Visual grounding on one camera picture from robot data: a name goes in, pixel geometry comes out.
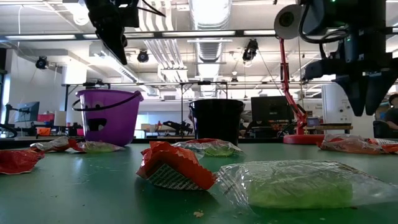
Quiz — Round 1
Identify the wooden background table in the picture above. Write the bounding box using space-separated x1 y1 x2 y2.
306 124 354 131

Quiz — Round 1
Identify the black computer monitor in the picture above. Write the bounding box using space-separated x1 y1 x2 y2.
251 95 295 123

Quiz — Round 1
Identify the person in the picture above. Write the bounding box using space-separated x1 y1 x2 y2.
384 93 398 131

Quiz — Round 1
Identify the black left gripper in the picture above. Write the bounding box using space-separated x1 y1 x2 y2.
84 0 140 65

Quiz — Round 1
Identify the black bucket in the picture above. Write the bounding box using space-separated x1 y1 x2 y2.
188 98 246 146

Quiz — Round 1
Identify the grey computer monitor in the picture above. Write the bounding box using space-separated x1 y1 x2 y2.
15 101 40 123

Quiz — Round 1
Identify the large red candy packet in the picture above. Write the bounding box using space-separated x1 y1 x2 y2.
0 148 46 175

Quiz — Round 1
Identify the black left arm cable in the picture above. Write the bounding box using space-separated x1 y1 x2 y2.
136 0 167 18

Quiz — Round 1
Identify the small red candy packet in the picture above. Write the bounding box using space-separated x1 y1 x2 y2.
67 138 84 152

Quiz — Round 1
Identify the purple bucket with face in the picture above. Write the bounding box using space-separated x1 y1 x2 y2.
72 89 145 147

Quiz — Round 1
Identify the clear packet orange candy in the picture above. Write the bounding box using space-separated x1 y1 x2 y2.
317 133 388 156

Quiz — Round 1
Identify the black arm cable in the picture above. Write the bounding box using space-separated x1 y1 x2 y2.
136 0 167 18
298 4 351 44

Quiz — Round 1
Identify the white cylindrical column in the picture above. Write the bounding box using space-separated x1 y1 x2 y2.
322 83 358 125

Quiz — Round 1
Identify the green table mat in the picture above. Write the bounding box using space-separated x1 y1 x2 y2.
0 142 398 224

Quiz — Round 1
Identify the white box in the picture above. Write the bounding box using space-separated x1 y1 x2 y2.
53 111 67 127

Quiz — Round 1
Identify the black looped background cable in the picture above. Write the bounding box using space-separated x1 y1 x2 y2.
0 123 20 140

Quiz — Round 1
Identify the red box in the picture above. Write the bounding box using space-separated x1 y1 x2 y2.
37 113 55 123

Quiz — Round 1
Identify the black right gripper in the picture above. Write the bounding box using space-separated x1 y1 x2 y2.
303 29 398 118

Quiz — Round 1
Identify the black office chair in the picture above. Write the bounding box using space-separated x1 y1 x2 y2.
372 120 389 139

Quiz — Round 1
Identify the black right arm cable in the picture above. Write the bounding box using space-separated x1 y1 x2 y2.
298 4 351 44

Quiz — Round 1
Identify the red white candy packet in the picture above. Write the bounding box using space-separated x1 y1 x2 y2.
366 138 398 154

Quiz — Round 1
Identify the red desk lamp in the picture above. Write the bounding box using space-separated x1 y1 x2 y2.
273 3 326 146

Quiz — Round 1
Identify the large clear packet green candy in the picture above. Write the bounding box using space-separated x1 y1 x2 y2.
208 159 398 216

